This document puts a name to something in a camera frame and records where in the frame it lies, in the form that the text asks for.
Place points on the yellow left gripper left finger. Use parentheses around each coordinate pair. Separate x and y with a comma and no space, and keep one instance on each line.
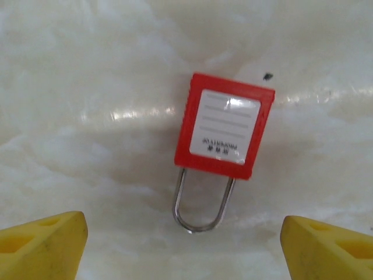
(43,253)

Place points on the red padlock with steel shackle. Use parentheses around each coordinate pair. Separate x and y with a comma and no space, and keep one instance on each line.
(221,125)

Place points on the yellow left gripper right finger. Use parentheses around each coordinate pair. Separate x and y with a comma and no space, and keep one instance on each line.
(326,256)

